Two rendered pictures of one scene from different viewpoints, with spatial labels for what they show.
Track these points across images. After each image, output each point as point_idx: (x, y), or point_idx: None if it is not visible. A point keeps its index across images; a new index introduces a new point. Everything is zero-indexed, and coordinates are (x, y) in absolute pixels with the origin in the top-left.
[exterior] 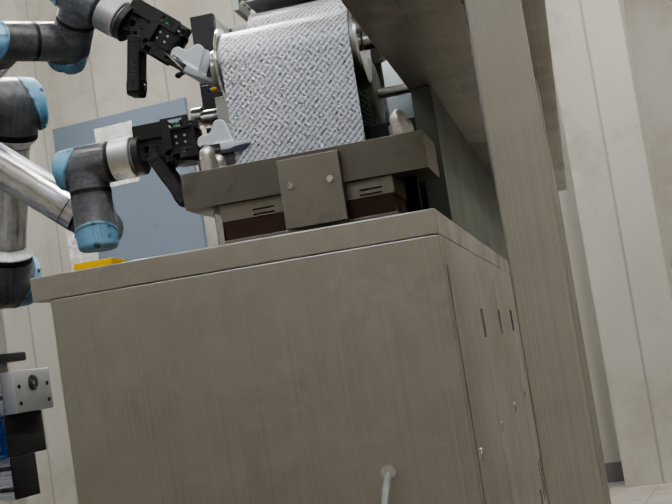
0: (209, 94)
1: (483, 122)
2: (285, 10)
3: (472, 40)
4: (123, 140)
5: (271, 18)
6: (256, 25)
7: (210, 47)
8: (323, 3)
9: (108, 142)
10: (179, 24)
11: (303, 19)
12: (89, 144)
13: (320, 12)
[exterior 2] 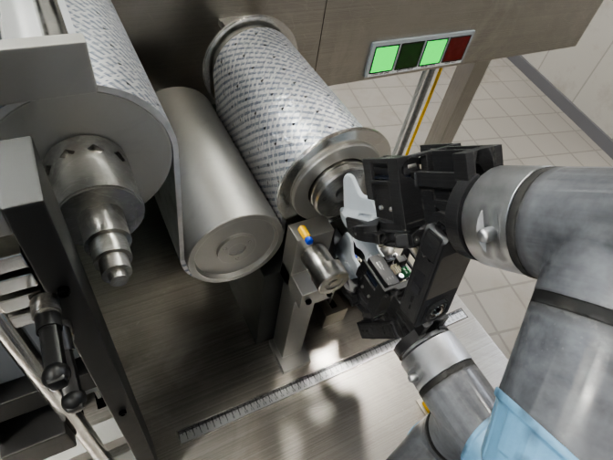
0: (106, 337)
1: (425, 91)
2: (115, 45)
3: (490, 60)
4: (454, 335)
5: (140, 75)
6: (158, 104)
7: (70, 241)
8: (100, 5)
9: (469, 356)
10: (422, 150)
11: (306, 63)
12: (487, 390)
13: (123, 29)
